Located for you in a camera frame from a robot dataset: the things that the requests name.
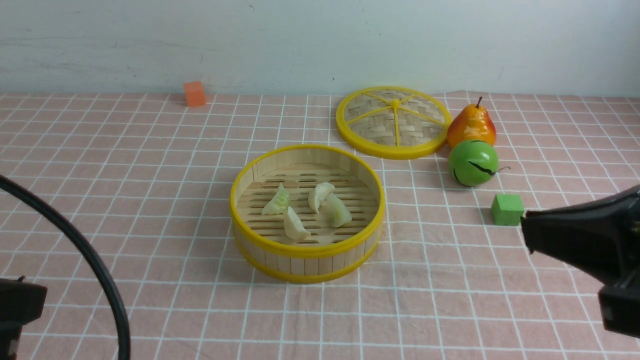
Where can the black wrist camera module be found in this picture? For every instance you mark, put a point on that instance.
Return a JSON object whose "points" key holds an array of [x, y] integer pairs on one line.
{"points": [[620, 309]]}

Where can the pink checkered tablecloth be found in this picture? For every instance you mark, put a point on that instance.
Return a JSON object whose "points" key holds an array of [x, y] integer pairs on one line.
{"points": [[146, 180]]}

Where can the green dumpling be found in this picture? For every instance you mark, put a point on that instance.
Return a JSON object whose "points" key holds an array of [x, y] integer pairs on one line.
{"points": [[279, 202], [339, 213]]}

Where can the pale dumpling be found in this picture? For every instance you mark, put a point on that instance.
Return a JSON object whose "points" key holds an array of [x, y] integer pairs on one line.
{"points": [[318, 195], [293, 226]]}

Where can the bamboo steamer tray yellow rim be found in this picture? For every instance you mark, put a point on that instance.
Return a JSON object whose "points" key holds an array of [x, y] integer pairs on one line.
{"points": [[328, 252]]}

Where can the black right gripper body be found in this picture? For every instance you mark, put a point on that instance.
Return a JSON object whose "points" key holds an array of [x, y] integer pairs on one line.
{"points": [[600, 238]]}

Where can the orange foam cube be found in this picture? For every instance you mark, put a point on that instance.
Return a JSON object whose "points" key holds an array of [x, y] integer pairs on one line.
{"points": [[195, 95]]}

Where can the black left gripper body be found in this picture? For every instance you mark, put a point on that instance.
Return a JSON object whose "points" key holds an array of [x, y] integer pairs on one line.
{"points": [[20, 304]]}

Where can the green toy apple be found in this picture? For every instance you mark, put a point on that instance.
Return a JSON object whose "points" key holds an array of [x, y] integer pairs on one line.
{"points": [[473, 162]]}

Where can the woven bamboo steamer lid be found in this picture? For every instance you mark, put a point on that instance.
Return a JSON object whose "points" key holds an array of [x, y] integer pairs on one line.
{"points": [[392, 122]]}

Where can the green foam cube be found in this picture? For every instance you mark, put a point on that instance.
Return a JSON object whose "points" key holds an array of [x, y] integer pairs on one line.
{"points": [[507, 209]]}

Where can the orange yellow toy pear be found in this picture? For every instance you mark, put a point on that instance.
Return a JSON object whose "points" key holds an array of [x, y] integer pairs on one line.
{"points": [[472, 124]]}

